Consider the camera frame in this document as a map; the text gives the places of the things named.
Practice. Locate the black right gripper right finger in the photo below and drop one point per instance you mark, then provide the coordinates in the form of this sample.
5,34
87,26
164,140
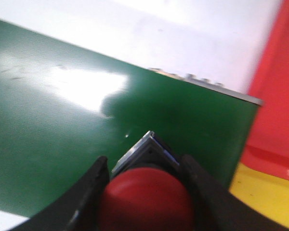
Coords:
216,209

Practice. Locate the green conveyor belt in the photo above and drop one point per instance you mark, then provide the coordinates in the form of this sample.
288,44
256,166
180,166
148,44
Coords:
62,106

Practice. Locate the red plastic tray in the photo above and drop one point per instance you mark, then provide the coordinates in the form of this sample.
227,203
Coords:
267,148

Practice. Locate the aluminium conveyor side rail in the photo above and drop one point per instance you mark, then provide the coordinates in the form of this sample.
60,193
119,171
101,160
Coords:
206,83

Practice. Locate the yellow plastic tray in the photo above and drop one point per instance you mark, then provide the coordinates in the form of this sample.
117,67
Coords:
265,193

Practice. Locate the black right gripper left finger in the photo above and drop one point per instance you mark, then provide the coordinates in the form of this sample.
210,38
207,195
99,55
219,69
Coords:
77,208

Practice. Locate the red mushroom push button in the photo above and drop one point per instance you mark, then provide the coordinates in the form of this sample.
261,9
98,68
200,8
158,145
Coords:
145,192

